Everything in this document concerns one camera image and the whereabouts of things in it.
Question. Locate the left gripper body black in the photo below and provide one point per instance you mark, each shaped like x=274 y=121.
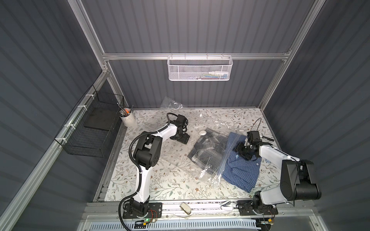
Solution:
x=180 y=136

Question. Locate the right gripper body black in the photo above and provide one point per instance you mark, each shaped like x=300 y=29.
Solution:
x=243 y=151

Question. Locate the blue checked shirt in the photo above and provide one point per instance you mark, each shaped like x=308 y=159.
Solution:
x=239 y=171

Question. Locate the clear plastic vacuum bag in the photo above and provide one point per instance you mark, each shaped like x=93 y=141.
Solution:
x=219 y=120

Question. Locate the black white plaid shirt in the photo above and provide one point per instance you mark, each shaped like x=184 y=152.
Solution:
x=208 y=153

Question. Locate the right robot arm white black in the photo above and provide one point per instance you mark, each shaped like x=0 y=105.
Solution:
x=298 y=180

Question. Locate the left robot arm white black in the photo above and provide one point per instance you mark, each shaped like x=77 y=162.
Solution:
x=145 y=150

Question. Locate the white pen cup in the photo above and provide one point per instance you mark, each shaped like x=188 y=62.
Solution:
x=128 y=119

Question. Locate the white bottle in basket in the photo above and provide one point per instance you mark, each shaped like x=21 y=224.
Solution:
x=219 y=74

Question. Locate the black foam pad in basket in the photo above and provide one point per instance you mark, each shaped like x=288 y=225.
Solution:
x=100 y=119

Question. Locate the white wire mesh basket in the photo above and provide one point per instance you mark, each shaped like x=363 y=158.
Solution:
x=183 y=68

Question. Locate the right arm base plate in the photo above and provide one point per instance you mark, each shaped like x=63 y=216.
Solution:
x=249 y=208

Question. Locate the white clip on rail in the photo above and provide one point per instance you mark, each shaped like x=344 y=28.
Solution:
x=226 y=206

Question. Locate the beige small device on rail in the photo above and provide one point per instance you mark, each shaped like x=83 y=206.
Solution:
x=186 y=208

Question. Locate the white perforated cable tray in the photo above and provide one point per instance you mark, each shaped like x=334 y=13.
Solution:
x=227 y=224

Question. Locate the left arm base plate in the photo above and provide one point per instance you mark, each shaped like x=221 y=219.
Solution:
x=147 y=210

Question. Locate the black wire basket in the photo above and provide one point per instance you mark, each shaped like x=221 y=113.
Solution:
x=80 y=141

